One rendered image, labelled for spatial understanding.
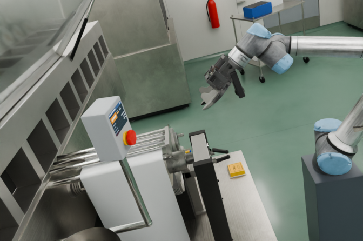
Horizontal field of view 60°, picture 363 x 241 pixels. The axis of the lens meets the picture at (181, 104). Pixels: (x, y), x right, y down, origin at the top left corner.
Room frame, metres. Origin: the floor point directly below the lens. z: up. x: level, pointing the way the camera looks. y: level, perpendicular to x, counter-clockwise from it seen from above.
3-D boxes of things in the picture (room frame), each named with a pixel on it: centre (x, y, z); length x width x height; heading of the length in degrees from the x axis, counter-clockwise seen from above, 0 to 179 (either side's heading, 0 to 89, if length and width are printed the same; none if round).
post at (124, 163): (0.52, 0.14, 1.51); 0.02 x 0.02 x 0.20
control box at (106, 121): (0.52, 0.13, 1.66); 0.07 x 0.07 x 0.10; 71
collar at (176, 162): (0.82, 0.06, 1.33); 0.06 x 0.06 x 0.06; 86
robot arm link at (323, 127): (1.08, -0.57, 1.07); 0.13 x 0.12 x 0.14; 156
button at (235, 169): (1.21, -0.17, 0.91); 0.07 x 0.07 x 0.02; 86
